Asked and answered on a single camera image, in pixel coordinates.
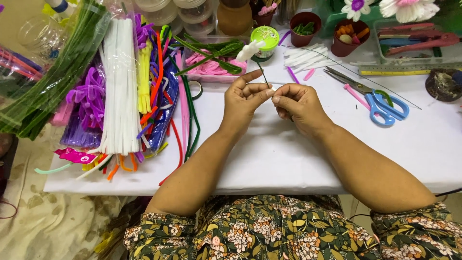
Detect green box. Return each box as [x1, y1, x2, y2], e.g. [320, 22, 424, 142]
[313, 0, 387, 39]

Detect long red pipe cleaner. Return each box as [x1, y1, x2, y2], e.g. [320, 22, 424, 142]
[159, 117, 184, 186]

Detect yellow pipe cleaner bundle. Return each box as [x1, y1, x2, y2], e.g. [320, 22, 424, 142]
[136, 39, 154, 115]

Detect pink packet label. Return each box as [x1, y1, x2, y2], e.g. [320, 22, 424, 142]
[54, 147, 98, 165]

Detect green tape roll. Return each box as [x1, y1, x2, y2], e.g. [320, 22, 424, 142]
[188, 80, 204, 101]

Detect long dark green pipe cleaners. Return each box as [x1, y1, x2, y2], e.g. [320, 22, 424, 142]
[168, 54, 201, 163]

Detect bent green pipe cleaners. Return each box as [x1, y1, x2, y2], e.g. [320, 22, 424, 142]
[173, 33, 247, 77]

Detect maroon pot with pink pieces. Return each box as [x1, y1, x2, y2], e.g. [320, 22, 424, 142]
[250, 0, 281, 28]

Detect thin metal wire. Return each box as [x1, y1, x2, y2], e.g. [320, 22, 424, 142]
[282, 45, 422, 110]

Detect person's left hand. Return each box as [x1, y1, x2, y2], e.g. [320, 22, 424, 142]
[220, 69, 276, 133]

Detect clear plastic bottle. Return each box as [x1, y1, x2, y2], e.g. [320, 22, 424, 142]
[16, 14, 70, 63]

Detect dark round dish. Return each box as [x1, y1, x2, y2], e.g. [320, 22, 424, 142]
[425, 68, 462, 103]

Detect pile of short white pieces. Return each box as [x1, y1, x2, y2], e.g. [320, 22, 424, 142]
[283, 43, 342, 75]

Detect mint green pipe cleaner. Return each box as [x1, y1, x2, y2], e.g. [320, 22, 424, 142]
[34, 162, 74, 175]

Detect white flower purple centre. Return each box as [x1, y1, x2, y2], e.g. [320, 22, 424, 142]
[341, 0, 376, 22]

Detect maroon pot with orange pieces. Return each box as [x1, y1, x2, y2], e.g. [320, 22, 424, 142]
[330, 19, 371, 58]

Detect white table cover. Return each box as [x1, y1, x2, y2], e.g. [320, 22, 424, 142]
[43, 9, 462, 196]

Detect short purple pipe cleaner piece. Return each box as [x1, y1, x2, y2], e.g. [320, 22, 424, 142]
[287, 66, 300, 85]

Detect maroon pot with green pieces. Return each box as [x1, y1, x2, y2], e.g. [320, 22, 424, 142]
[289, 12, 322, 48]

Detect person's right hand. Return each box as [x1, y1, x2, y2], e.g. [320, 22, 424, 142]
[271, 83, 335, 139]

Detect purple pipe cleaner packet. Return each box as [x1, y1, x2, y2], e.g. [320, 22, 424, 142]
[59, 112, 103, 149]

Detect beige patterned cloth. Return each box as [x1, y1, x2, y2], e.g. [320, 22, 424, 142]
[0, 123, 147, 260]

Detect long pink pipe cleaners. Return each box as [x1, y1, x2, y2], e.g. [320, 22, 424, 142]
[175, 51, 191, 145]

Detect white glue bottle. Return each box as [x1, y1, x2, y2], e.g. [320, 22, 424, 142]
[45, 0, 79, 19]

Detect clear plastic box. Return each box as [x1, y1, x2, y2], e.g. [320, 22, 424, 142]
[181, 35, 252, 84]

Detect blue pipe cleaner packet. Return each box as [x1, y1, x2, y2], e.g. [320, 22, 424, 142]
[147, 59, 180, 151]

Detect black cable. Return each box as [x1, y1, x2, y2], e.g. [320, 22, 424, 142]
[348, 187, 462, 221]

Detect white flower pink centre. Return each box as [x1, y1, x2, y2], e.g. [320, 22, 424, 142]
[379, 0, 441, 24]

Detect pink stick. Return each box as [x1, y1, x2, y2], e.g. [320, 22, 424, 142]
[343, 83, 380, 117]

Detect green pipe cleaner loop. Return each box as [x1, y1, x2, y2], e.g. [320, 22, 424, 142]
[375, 89, 394, 108]

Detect white pipe cleaner flower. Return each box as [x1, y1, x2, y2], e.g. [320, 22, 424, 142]
[236, 40, 278, 91]

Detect white pipe cleaner bundle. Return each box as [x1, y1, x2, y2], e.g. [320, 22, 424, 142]
[88, 18, 143, 156]

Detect green lidded jar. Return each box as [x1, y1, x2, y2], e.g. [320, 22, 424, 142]
[250, 26, 280, 61]

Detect bag of pink pipe cleaners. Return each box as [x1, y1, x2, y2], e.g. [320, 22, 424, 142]
[0, 45, 45, 99]

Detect pink pipe cleaner loops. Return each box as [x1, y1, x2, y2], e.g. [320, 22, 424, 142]
[185, 50, 248, 77]

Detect heap of mixed coloured pipe cleaners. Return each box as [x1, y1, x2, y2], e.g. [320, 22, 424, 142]
[76, 14, 181, 181]

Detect red pliers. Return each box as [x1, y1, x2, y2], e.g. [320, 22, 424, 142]
[377, 23, 461, 57]

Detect blue handled scissors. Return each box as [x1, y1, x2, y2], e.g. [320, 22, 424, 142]
[323, 66, 411, 127]

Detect bagged green pipe cleaner bundle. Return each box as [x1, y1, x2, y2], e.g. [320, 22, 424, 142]
[0, 0, 112, 141]

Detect clear tray with tools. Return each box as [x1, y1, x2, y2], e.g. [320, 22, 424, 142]
[373, 18, 462, 66]

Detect green and yellow ruler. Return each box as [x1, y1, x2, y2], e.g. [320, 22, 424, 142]
[358, 63, 462, 77]

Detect brown jar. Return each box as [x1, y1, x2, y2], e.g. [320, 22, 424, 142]
[217, 0, 253, 36]

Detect heap of curled purple pipe cleaners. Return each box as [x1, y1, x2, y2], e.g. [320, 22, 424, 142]
[66, 67, 106, 131]

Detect stack of clear round containers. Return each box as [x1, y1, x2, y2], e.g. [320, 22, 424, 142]
[134, 0, 221, 37]

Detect floral patterned dress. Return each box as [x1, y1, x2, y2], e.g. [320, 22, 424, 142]
[123, 194, 462, 260]

